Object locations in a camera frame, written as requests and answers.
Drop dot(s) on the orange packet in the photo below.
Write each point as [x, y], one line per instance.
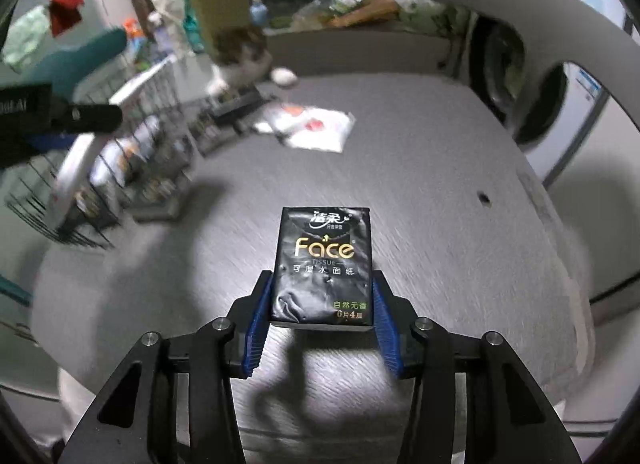
[134, 30]

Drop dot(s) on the pile of plastic bags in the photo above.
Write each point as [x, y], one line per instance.
[370, 9]

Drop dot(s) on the red cloth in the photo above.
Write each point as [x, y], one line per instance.
[65, 9]

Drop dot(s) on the white chair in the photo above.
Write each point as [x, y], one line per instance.
[500, 9]

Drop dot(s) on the pile of black tissue packs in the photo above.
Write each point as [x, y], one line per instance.
[230, 111]

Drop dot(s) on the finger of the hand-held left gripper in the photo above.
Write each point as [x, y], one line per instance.
[50, 142]
[90, 117]

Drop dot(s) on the small blue bottle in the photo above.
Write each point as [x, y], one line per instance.
[257, 11]

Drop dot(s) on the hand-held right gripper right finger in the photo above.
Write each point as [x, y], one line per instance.
[387, 334]

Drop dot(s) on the clear spray bottle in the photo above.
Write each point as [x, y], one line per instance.
[161, 34]

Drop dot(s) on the black tissue packet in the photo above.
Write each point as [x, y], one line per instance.
[322, 254]

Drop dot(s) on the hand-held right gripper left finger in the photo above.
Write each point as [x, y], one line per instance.
[257, 334]

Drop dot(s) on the white pouch bag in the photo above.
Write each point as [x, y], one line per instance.
[167, 1]

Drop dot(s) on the tabby and white cat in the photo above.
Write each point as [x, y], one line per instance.
[240, 56]

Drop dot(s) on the white washing machine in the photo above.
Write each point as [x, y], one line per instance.
[575, 109]

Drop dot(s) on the green pouch bag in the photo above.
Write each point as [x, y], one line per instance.
[194, 24]

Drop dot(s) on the light green cloth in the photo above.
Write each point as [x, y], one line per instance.
[27, 36]

